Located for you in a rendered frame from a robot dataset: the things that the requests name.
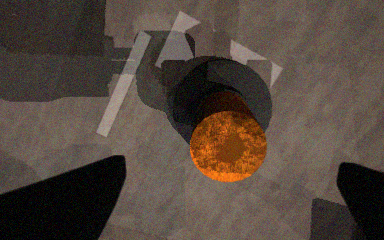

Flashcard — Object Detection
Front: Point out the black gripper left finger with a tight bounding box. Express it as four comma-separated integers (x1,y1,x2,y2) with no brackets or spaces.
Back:
0,155,127,240

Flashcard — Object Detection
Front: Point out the orange knob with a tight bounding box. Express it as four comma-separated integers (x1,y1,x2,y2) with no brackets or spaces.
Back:
190,91,267,182

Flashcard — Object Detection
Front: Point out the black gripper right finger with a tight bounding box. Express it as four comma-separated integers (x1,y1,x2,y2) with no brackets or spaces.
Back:
337,162,384,240

